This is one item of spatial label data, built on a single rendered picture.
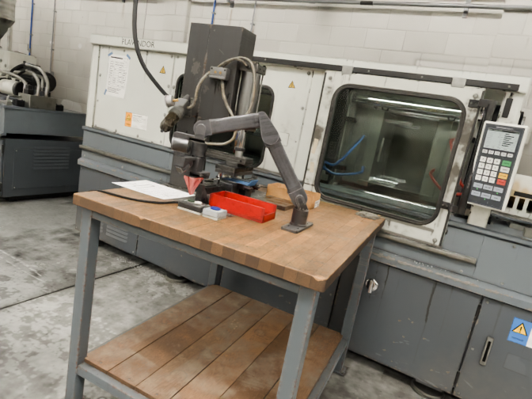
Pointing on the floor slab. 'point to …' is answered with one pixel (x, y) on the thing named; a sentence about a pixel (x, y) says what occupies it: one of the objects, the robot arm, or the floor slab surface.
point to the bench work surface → (221, 305)
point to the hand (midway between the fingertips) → (191, 192)
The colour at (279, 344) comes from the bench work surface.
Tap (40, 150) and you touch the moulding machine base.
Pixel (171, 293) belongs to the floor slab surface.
